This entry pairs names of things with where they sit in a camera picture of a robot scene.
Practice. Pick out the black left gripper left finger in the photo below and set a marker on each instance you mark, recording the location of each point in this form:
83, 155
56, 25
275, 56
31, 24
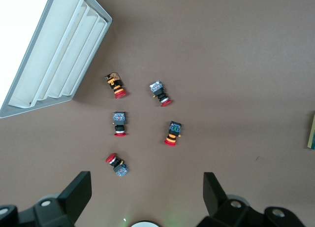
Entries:
61, 207

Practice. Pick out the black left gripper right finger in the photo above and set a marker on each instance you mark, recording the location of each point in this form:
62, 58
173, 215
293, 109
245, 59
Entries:
229, 212

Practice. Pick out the green load switch cream lever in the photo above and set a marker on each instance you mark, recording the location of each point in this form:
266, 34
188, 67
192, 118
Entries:
312, 131

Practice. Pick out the red button blue contact block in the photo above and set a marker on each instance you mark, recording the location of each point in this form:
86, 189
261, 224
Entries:
119, 119
158, 90
119, 169

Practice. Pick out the red button black green block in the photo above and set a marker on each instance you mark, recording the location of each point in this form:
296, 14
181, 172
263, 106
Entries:
172, 136

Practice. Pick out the red button orange contact block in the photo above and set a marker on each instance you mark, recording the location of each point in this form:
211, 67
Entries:
115, 85

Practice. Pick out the brown table cover mat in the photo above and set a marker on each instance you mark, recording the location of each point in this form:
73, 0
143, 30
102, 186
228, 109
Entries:
221, 64

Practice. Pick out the white grey compartment rack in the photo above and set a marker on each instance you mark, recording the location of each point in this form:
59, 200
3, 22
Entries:
61, 52

